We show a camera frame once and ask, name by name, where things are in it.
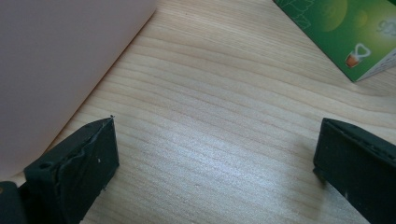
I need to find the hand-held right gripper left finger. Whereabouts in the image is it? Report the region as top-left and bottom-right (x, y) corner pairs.
(23, 115), (120, 224)

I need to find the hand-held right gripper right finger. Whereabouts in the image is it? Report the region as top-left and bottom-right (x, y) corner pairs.
(312, 117), (396, 224)

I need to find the green tea box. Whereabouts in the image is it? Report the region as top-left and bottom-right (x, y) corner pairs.
(273, 0), (396, 83)

